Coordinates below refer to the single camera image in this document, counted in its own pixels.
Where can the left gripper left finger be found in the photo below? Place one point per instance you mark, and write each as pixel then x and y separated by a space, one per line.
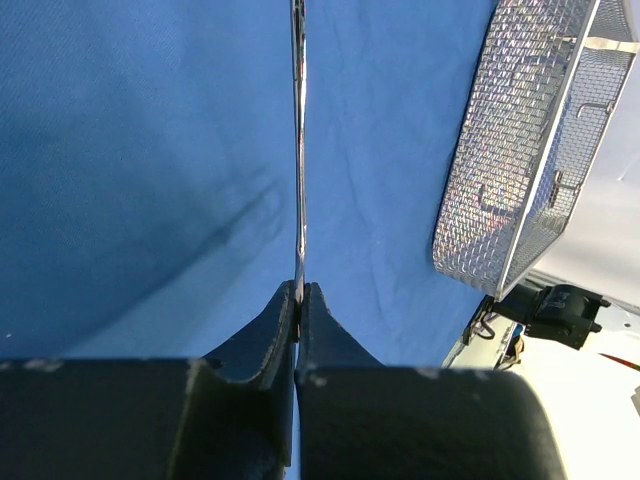
pixel 226 415

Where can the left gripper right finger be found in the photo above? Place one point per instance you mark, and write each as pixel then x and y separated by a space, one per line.
pixel 361 419

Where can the blue surgical wrap cloth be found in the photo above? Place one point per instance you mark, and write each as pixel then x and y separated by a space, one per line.
pixel 148 197

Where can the wire mesh instrument tray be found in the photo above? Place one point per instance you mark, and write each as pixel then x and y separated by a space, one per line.
pixel 546 86

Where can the steel ring-handled forceps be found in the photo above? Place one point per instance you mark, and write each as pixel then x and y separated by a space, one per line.
pixel 299 63

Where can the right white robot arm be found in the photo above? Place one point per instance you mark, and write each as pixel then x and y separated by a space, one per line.
pixel 577 350

